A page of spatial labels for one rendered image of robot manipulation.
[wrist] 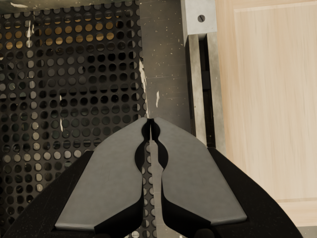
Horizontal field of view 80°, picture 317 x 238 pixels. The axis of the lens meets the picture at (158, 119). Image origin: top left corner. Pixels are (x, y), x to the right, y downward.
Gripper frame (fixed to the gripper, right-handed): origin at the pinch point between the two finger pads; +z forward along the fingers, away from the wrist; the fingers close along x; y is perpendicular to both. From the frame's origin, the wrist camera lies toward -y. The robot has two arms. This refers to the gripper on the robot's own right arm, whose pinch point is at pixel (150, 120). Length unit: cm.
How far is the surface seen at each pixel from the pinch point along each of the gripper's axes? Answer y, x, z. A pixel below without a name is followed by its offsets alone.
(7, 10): -7, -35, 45
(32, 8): -8, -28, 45
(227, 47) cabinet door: 0.4, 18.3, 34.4
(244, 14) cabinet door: -6.4, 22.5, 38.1
